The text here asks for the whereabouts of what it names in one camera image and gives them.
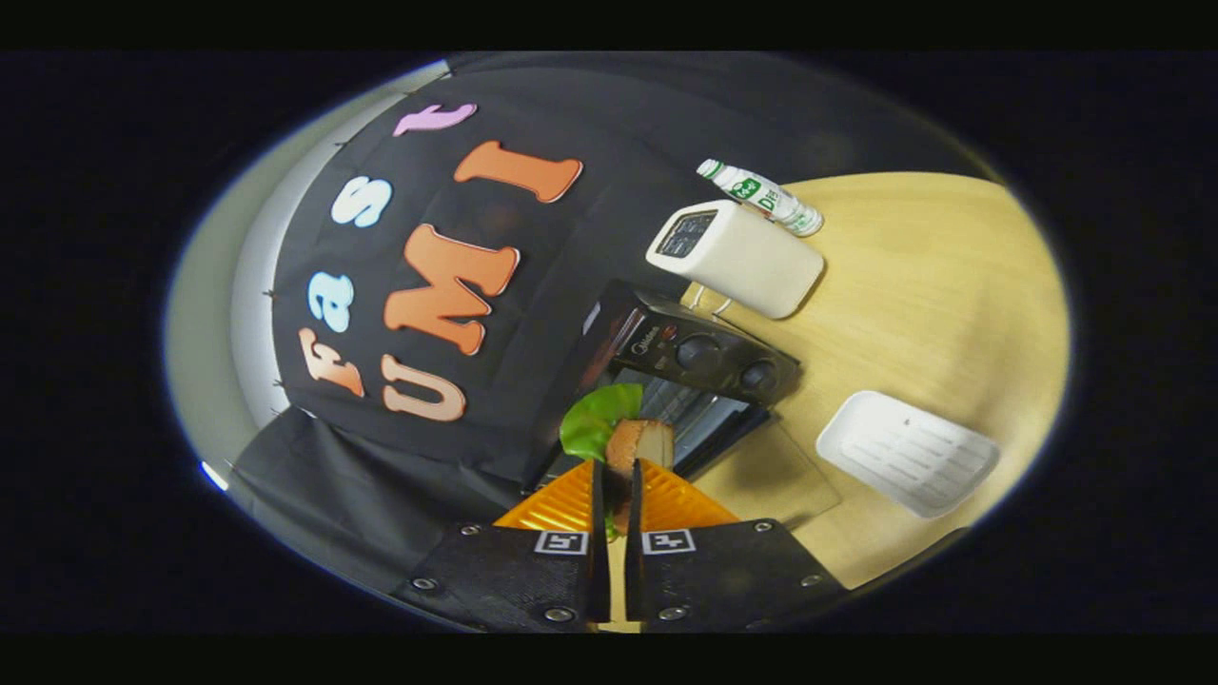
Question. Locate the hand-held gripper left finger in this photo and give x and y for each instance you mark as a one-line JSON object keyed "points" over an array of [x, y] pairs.
{"points": [[504, 580]]}

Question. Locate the white rectangular plate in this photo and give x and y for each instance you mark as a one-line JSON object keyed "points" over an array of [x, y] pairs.
{"points": [[904, 455]]}

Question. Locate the white bread lettuce sandwich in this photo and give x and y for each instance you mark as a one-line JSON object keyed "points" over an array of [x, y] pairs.
{"points": [[599, 419]]}

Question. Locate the white pop-up toaster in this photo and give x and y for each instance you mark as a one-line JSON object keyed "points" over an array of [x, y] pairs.
{"points": [[752, 262]]}

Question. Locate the small white green-label bottle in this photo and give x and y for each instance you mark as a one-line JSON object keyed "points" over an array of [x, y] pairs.
{"points": [[761, 195]]}

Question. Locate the black backdrop cloth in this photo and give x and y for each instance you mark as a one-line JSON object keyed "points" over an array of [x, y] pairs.
{"points": [[571, 247]]}

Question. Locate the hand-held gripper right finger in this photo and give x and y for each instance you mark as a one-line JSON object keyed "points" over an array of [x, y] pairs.
{"points": [[723, 576]]}

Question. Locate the black toaster oven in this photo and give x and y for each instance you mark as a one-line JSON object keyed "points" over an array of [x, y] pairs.
{"points": [[704, 357]]}

